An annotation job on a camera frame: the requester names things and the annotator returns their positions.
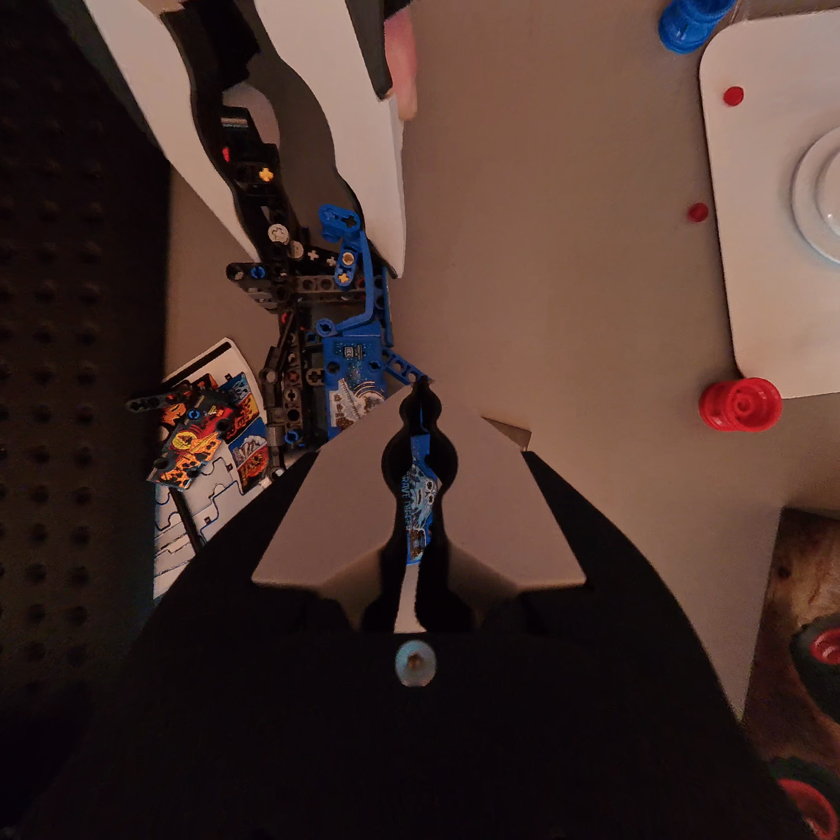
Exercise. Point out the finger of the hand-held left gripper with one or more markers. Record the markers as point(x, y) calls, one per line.
point(151, 85)
point(341, 85)

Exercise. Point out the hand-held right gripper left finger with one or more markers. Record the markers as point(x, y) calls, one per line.
point(328, 525)

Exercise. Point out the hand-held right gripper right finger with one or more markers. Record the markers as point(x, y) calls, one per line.
point(505, 525)

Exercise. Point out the blue flame sticker panel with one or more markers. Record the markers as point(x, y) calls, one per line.
point(420, 499)

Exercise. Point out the black skull sticker panel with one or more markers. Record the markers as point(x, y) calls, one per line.
point(190, 439)

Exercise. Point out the black blue brick truck model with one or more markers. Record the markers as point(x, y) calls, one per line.
point(289, 289)

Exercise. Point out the grey desk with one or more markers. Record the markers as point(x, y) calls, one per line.
point(558, 262)

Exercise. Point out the sticker sheet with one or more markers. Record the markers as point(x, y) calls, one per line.
point(216, 505)

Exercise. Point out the red wheel hub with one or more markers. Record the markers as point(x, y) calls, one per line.
point(740, 405)

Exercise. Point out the black dotted mat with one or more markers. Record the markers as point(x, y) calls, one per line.
point(65, 394)

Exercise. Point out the monster truck set box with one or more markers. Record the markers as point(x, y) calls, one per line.
point(800, 590)

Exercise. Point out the blue wheel hub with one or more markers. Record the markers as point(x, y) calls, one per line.
point(689, 23)

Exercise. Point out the white book stand base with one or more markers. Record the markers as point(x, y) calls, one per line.
point(754, 262)

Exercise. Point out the small red round stud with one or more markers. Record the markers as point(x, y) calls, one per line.
point(697, 212)
point(733, 96)

